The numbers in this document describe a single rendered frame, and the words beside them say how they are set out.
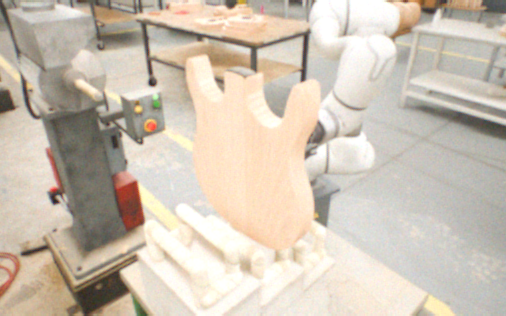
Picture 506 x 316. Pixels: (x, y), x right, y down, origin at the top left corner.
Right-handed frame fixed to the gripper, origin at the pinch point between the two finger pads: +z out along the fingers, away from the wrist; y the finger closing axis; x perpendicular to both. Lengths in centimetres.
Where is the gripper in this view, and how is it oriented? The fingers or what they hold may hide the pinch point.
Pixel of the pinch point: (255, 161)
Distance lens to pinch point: 83.3
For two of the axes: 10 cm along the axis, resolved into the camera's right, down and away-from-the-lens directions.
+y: -7.0, -3.7, 6.1
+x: -0.1, -8.5, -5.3
